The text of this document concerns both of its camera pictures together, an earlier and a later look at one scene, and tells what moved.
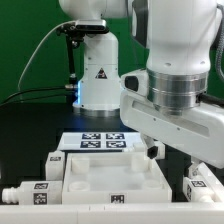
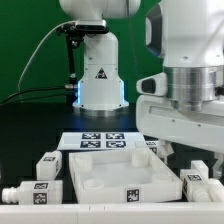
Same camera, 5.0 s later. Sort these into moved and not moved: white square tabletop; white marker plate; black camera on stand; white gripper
Moved: white square tabletop; white gripper
Not moved: black camera on stand; white marker plate
